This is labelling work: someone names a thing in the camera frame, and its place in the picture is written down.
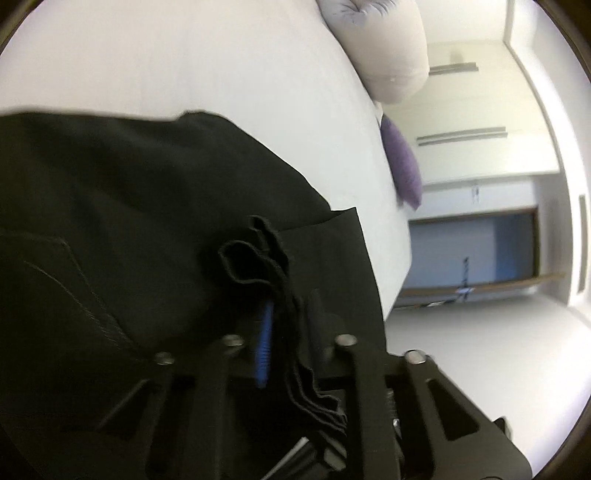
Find rolled white duvet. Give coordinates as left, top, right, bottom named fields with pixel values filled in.
left=316, top=0, right=431, bottom=105

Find black wardrobe handle pair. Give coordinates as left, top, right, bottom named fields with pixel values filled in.
left=416, top=126, right=509, bottom=147
left=428, top=61, right=479, bottom=76

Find white wardrobe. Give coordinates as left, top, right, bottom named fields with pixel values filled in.
left=383, top=37, right=563, bottom=186

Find black pants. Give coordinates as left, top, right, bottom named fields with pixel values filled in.
left=0, top=110, right=389, bottom=480

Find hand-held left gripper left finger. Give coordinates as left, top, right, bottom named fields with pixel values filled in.
left=92, top=299, right=276, bottom=480

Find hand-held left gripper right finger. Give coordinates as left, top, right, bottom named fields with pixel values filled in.
left=307, top=288, right=533, bottom=480

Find purple cushion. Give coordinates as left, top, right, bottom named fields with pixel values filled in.
left=379, top=114, right=424, bottom=211

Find bed with white sheet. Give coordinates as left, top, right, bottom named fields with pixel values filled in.
left=0, top=0, right=413, bottom=320

